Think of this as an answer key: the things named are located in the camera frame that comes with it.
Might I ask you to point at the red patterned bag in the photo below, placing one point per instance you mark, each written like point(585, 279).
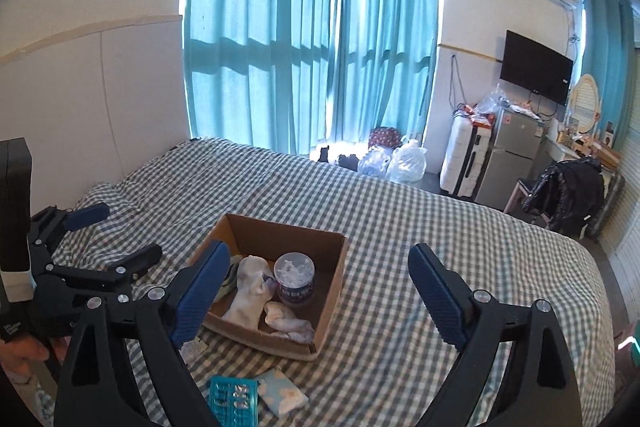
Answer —
point(384, 137)

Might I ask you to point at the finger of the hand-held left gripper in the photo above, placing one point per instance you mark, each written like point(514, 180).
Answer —
point(87, 214)
point(137, 259)

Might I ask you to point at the narrow teal curtain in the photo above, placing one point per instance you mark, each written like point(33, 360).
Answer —
point(385, 32)

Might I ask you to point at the checked bed sheet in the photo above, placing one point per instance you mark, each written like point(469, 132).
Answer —
point(400, 217)

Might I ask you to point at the green cloth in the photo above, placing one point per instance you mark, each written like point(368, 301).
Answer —
point(230, 281)

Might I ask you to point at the black wall television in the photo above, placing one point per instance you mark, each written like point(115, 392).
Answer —
point(537, 67)

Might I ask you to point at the teal side window curtain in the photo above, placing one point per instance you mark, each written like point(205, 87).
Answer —
point(605, 37)

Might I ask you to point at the wooden chair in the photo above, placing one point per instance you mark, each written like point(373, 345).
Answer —
point(517, 194)

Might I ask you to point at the clear plastic bag on fridge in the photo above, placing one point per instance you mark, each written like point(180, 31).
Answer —
point(491, 99)

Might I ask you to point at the beige headboard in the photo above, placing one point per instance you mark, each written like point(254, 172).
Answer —
point(100, 97)

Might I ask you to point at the long white sock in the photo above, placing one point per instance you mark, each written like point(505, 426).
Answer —
point(248, 292)

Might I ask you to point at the teal pill blister pack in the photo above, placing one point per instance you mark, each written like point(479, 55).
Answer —
point(232, 399)

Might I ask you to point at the wide teal curtain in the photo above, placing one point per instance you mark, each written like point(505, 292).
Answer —
point(255, 32)

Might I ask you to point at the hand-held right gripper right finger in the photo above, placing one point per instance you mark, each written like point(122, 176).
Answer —
point(440, 297)

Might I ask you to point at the crumpled white sock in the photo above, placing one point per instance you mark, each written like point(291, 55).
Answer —
point(289, 321)

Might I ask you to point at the white suitcase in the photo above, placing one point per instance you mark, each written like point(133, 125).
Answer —
point(462, 157)

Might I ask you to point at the floral tissue pack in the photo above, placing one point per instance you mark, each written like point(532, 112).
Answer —
point(284, 394)

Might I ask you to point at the white desk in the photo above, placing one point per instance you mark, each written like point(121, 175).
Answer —
point(562, 149)

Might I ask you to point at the clear jar with purple label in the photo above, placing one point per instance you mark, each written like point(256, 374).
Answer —
point(295, 279)

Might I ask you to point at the clear bag with water jug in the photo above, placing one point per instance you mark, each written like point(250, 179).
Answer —
point(407, 163)

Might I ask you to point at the brown cardboard box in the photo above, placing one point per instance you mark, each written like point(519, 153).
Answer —
point(327, 277)

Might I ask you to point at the person's left hand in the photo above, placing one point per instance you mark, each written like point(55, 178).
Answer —
point(22, 352)

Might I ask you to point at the grey refrigerator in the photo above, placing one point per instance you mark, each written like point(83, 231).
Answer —
point(510, 157)

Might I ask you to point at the oval white mirror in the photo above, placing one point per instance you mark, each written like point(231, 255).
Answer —
point(585, 102)

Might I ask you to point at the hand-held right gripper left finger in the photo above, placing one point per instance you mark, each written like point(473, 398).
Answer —
point(200, 292)

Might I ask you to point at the black jacket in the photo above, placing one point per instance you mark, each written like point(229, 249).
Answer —
point(565, 197)

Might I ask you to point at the small clear plastic bag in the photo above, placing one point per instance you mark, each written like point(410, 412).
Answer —
point(194, 349)

